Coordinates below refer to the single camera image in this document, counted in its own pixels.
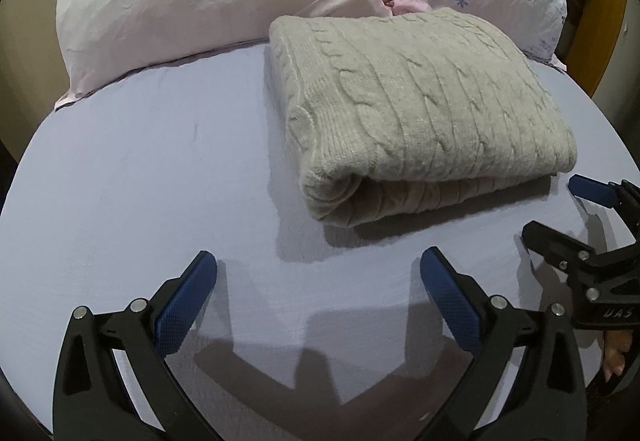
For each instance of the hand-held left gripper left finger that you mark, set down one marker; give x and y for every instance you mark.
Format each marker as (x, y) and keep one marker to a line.
(184, 302)

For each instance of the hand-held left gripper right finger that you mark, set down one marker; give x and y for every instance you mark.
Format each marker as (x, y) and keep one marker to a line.
(451, 302)

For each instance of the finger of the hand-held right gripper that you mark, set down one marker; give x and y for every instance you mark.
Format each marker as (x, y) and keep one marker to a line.
(555, 241)
(593, 192)

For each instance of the person's right hand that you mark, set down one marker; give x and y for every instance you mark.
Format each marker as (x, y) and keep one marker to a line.
(614, 355)

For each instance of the lavender bed sheet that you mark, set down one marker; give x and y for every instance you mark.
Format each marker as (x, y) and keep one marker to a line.
(150, 201)

